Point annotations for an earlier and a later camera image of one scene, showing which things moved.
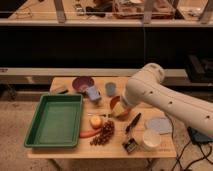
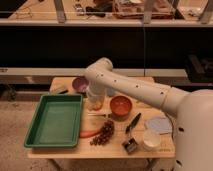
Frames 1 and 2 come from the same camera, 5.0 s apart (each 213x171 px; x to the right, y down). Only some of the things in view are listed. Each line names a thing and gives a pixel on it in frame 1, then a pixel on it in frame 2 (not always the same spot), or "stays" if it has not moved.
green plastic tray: x=57 y=123 stays
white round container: x=151 y=139 stays
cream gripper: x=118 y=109 to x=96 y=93
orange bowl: x=126 y=115 stays
